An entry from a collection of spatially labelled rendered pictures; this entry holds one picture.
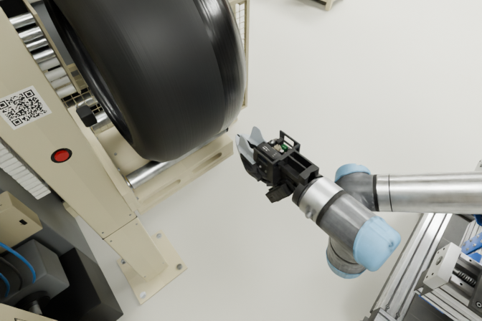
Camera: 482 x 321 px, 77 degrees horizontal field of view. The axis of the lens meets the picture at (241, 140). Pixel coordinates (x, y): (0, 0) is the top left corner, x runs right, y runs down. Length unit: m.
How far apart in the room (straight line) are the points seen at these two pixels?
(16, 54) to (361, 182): 0.68
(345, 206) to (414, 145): 1.89
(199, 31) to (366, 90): 2.14
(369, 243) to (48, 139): 0.67
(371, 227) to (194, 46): 0.43
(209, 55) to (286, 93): 1.86
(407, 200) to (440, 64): 2.60
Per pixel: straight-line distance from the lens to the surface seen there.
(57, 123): 0.76
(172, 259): 1.74
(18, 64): 0.68
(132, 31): 0.57
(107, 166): 0.90
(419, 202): 0.64
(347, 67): 2.80
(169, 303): 1.70
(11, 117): 0.73
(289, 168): 0.55
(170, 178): 0.93
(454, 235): 1.85
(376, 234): 0.50
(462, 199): 0.64
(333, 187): 0.53
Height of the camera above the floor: 1.64
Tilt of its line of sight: 52 degrees down
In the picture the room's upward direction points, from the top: straight up
